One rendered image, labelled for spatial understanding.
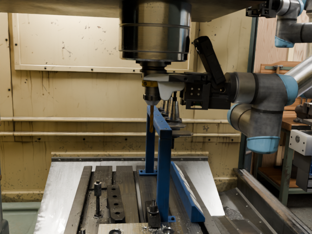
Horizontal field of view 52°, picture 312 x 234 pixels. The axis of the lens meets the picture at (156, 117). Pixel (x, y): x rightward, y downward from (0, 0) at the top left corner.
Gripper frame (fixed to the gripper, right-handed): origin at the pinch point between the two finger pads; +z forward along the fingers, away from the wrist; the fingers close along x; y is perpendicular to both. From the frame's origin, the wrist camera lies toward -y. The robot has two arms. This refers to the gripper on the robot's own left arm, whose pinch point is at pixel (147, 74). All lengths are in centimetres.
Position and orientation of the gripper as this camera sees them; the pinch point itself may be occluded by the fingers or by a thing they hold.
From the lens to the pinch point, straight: 73.2
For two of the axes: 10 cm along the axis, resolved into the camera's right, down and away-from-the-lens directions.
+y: -0.6, 9.8, 1.9
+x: -1.2, -2.0, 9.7
